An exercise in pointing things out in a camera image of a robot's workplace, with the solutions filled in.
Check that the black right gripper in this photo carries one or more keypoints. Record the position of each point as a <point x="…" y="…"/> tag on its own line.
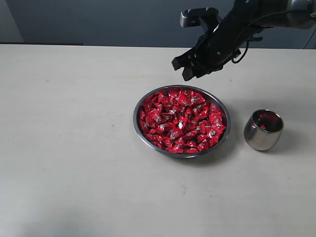
<point x="212" y="53"/>

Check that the steel bowl of candies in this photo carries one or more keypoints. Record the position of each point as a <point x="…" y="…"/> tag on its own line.
<point x="219" y="108"/>

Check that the pile of red wrapped candies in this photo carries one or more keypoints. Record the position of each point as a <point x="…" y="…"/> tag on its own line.
<point x="181" y="121"/>

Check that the stainless steel cup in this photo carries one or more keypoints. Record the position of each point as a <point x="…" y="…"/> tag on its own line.
<point x="263" y="140"/>

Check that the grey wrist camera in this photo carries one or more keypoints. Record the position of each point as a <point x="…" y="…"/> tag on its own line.
<point x="193" y="17"/>

